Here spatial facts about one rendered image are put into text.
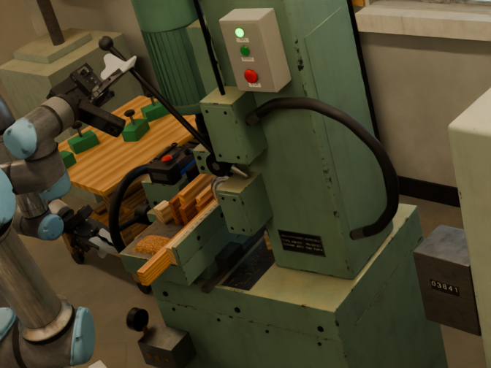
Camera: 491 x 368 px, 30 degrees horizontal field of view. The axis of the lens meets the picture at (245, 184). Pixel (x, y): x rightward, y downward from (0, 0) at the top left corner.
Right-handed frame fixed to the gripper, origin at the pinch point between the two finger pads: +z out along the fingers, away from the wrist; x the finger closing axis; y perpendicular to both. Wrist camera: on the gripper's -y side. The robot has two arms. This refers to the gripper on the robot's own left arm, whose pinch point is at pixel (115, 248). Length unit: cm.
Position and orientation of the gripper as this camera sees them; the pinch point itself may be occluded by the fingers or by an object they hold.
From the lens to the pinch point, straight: 265.8
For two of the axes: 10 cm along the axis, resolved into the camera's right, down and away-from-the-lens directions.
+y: -1.6, 6.6, 7.3
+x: -5.6, 5.5, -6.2
